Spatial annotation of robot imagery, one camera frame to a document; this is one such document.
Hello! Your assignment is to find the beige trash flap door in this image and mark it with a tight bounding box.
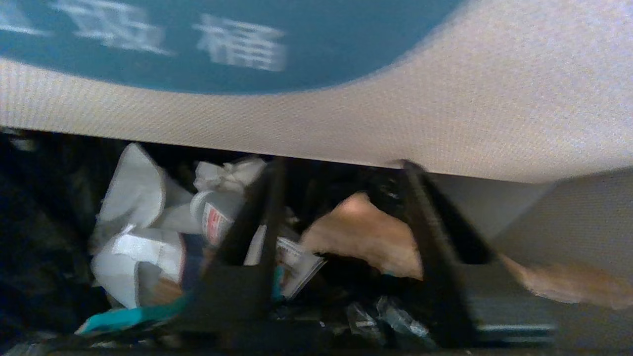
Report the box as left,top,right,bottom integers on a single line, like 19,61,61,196
0,0,633,184

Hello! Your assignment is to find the black trash bag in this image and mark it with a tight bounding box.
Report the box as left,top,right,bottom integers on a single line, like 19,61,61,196
0,128,431,356

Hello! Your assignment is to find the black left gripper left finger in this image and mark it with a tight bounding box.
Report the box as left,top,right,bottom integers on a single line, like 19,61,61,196
190,158,288,324

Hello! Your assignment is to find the torn white carton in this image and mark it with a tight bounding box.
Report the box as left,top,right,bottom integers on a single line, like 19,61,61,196
90,226,187,310

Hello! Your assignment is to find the clear plastic wrapper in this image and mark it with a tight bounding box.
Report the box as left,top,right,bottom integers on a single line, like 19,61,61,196
344,296,433,349

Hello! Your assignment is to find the teal barcode cardboard scrap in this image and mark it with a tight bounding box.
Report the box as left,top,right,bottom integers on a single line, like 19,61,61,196
75,294,191,336

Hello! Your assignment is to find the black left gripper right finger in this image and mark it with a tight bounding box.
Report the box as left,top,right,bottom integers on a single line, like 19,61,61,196
400,159,558,348

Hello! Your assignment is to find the white crumpled paper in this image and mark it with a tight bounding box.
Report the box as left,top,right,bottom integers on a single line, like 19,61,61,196
96,142,196,238

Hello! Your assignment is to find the blue oval trash sticker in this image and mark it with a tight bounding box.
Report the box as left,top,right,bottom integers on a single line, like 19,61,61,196
0,0,468,95

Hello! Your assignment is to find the white bottle red label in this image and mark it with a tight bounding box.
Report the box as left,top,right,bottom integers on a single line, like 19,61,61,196
189,189,248,248

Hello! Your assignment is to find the white crumpled tissue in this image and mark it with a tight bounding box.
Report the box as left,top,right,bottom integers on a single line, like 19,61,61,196
193,156,269,194

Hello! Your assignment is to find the printed paper wrapper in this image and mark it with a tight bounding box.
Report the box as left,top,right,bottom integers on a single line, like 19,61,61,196
245,223,328,301

